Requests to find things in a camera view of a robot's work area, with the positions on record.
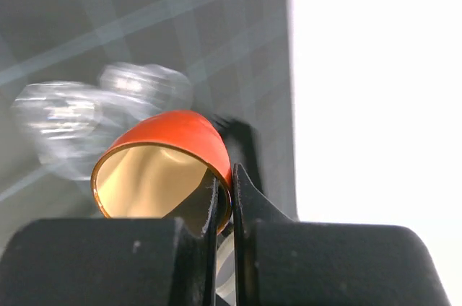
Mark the large clear plastic cup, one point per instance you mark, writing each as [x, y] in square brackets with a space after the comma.
[70, 123]

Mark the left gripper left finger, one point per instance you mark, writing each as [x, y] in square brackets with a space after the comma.
[114, 261]

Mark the small orange cup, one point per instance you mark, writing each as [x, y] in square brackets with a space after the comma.
[170, 165]

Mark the black grid mat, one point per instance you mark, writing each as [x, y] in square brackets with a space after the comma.
[235, 52]

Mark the small clear plastic cup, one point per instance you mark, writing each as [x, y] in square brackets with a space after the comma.
[147, 90]

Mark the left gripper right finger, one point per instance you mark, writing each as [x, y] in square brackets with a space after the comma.
[279, 261]

